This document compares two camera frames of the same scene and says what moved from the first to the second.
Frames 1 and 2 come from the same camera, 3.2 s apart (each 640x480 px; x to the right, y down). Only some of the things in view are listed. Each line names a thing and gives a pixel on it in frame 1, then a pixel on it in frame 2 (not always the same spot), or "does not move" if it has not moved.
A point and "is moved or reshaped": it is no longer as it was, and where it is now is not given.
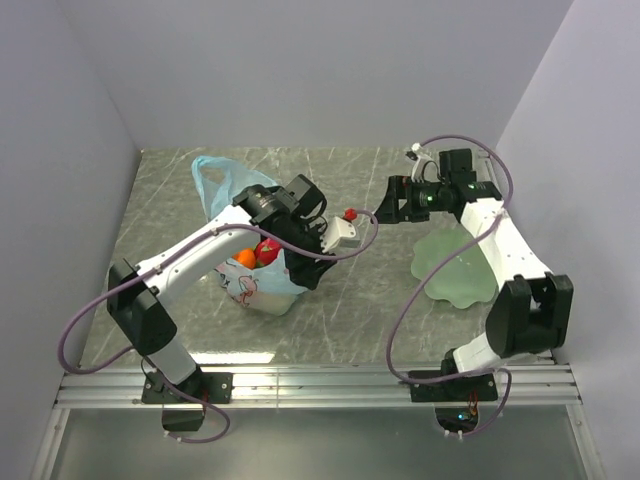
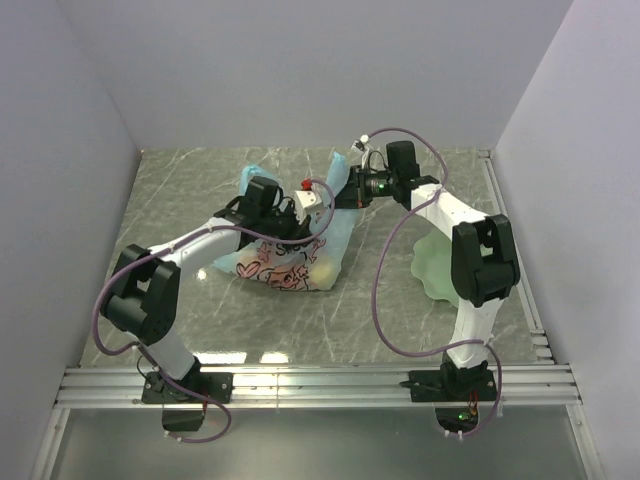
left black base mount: (208, 387) does not move
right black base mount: (469, 388) does not move
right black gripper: (400, 188) to (353, 197)
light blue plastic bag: (268, 288) is moved or reshaped
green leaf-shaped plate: (463, 281) does not move
